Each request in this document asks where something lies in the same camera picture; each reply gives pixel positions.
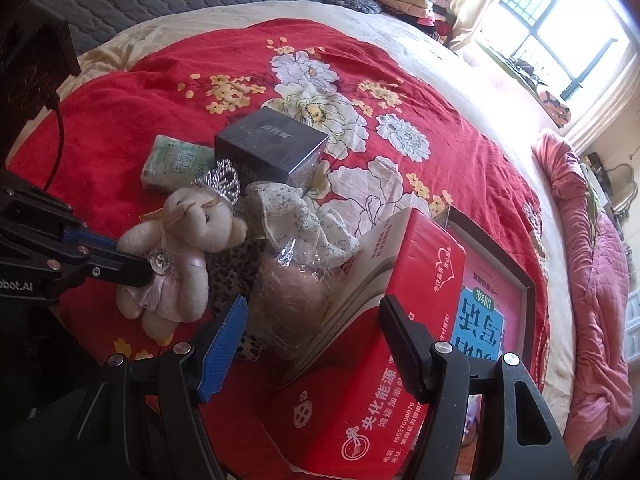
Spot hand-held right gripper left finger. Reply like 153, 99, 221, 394
70, 294, 249, 480

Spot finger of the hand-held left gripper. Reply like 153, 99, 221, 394
0, 187, 121, 261
32, 251, 155, 295

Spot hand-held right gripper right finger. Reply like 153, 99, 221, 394
378, 294, 573, 480

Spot cream teddy bear with crown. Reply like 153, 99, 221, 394
116, 159, 248, 346

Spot leopard print scrunchie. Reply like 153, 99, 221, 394
205, 237, 281, 361

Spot green white tissue pack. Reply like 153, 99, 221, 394
141, 135, 217, 192

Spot grey tray box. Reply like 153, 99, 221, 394
432, 207, 538, 480

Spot red tissue box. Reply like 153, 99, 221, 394
277, 207, 468, 478

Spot pink item in plastic bag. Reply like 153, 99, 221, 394
247, 240, 346, 361

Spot red floral blanket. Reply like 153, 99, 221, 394
5, 17, 551, 480

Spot black box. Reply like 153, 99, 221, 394
215, 107, 331, 191

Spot pink quilt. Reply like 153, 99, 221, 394
530, 130, 636, 456

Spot green cloth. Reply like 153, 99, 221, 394
581, 165, 601, 211

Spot orange patterned cloth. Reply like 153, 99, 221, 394
537, 89, 572, 126

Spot cream bed sheet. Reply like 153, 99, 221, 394
55, 2, 576, 436

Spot cream curtain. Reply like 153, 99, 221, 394
560, 55, 640, 146
447, 0, 521, 51

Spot dark patterned cloth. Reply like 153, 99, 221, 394
322, 0, 383, 16

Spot window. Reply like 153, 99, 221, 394
475, 0, 631, 101

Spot black cable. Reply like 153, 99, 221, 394
42, 102, 66, 191

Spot ornate metal frame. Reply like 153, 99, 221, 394
582, 152, 638, 221

